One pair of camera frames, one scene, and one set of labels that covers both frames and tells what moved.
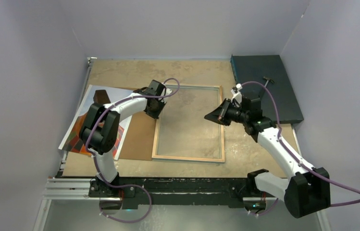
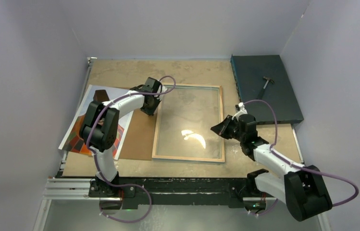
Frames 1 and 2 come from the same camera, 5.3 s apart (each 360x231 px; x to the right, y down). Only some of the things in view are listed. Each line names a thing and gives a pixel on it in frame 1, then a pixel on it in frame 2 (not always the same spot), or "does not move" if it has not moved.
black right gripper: x=227 y=105 to x=221 y=128
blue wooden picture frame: x=155 y=145 does not move
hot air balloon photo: x=72 y=142 does not move
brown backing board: x=138 y=141 does not move
